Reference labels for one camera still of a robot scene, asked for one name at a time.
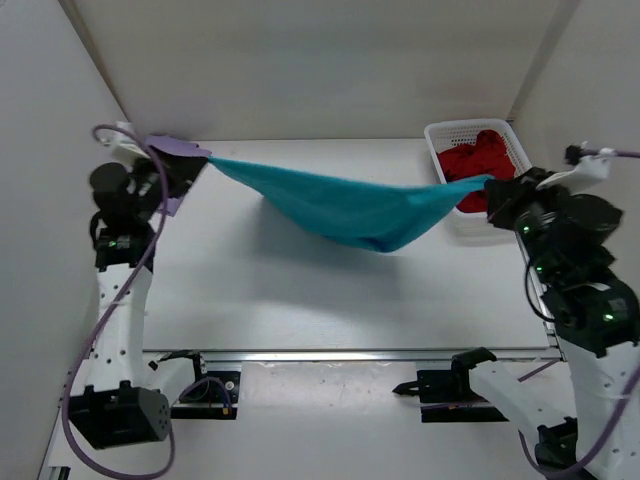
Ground purple t shirt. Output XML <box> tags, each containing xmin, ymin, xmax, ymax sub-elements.
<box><xmin>145</xmin><ymin>135</ymin><xmax>211</xmax><ymax>217</ymax></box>

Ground teal t shirt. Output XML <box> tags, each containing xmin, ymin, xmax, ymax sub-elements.
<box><xmin>209</xmin><ymin>157</ymin><xmax>491</xmax><ymax>253</ymax></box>

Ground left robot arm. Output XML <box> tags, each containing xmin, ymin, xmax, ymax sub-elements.
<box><xmin>68</xmin><ymin>155</ymin><xmax>204</xmax><ymax>450</ymax></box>

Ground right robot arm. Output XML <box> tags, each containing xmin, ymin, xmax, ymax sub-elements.
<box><xmin>467</xmin><ymin>168</ymin><xmax>639</xmax><ymax>479</ymax></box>

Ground red t shirt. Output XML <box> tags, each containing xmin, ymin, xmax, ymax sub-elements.
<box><xmin>435</xmin><ymin>130</ymin><xmax>515</xmax><ymax>215</ymax></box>

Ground white plastic basket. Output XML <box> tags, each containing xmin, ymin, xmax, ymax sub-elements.
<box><xmin>424</xmin><ymin>119</ymin><xmax>531</xmax><ymax>244</ymax></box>

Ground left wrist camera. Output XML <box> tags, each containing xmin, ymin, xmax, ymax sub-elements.
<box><xmin>99</xmin><ymin>130</ymin><xmax>149</xmax><ymax>165</ymax></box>

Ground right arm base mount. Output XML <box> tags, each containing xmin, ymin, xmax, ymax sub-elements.
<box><xmin>392</xmin><ymin>347</ymin><xmax>507</xmax><ymax>424</ymax></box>

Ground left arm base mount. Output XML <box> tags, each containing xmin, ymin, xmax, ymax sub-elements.
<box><xmin>144</xmin><ymin>350</ymin><xmax>241</xmax><ymax>420</ymax></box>

